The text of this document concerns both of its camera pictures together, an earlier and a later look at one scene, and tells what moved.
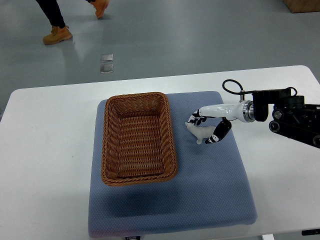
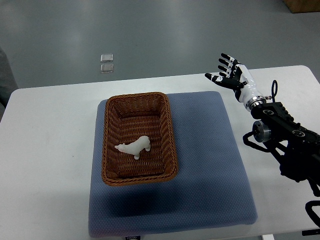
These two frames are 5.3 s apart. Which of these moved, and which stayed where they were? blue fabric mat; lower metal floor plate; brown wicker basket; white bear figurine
Moved: white bear figurine
Stayed: lower metal floor plate; blue fabric mat; brown wicker basket
